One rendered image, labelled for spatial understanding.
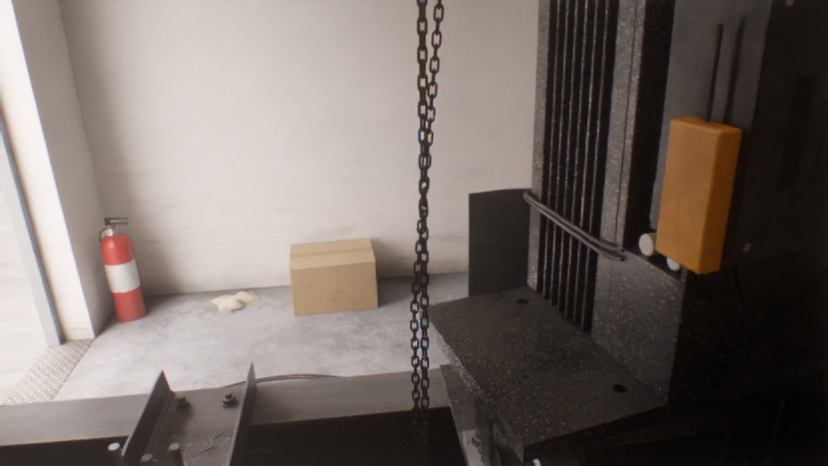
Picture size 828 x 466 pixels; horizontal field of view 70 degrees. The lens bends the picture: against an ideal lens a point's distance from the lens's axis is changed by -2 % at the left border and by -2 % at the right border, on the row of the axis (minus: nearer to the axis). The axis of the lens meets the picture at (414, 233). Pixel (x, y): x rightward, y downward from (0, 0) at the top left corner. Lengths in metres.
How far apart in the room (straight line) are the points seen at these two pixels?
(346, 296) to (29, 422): 1.82
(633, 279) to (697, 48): 0.39
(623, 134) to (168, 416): 1.06
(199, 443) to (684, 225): 0.99
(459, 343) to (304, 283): 1.98
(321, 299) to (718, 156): 2.55
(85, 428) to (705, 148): 1.27
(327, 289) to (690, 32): 2.50
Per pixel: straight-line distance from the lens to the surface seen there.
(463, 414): 1.30
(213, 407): 1.42
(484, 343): 1.10
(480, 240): 1.41
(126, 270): 3.24
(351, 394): 1.39
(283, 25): 3.09
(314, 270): 2.99
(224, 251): 3.39
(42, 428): 1.53
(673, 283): 0.92
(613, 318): 1.06
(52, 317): 3.24
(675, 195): 0.73
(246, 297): 3.31
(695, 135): 0.70
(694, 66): 0.75
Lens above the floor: 1.48
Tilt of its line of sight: 22 degrees down
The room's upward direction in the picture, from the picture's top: 2 degrees counter-clockwise
